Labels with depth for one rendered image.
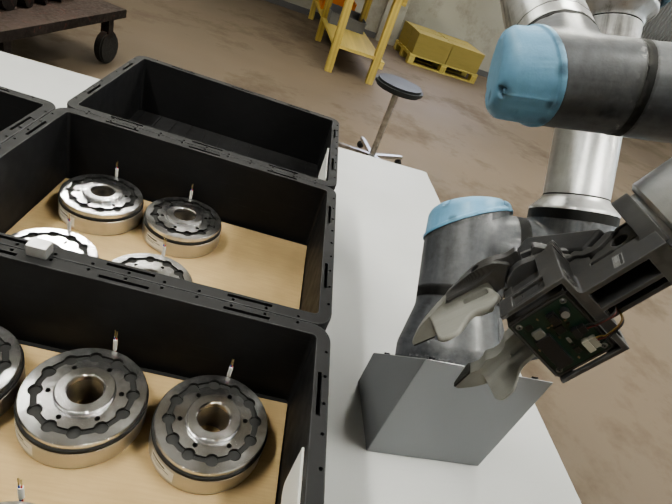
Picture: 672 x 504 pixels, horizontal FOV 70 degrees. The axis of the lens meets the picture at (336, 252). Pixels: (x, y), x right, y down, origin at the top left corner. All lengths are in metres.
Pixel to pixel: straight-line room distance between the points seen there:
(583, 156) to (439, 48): 6.39
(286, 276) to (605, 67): 0.46
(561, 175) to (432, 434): 0.39
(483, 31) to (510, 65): 7.75
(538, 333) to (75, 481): 0.38
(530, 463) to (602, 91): 0.58
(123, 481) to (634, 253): 0.43
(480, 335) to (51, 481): 0.46
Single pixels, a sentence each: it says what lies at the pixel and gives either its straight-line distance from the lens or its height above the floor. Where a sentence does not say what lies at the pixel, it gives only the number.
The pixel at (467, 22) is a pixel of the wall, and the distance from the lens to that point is 8.06.
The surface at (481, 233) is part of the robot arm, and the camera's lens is 0.65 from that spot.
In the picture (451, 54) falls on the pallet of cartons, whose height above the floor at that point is 0.27.
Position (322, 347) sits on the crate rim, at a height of 0.93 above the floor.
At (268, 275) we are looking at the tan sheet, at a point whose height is 0.83.
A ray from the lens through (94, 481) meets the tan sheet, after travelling 0.48.
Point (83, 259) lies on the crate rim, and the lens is 0.50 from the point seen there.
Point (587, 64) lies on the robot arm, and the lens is 0.42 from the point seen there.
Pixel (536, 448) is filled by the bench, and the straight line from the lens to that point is 0.87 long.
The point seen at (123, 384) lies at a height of 0.86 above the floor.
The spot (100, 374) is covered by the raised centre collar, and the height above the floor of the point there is 0.87.
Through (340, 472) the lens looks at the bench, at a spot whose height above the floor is 0.70.
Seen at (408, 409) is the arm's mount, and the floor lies 0.80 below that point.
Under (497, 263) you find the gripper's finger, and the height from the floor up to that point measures 1.07.
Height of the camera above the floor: 1.25
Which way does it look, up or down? 33 degrees down
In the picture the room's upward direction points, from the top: 22 degrees clockwise
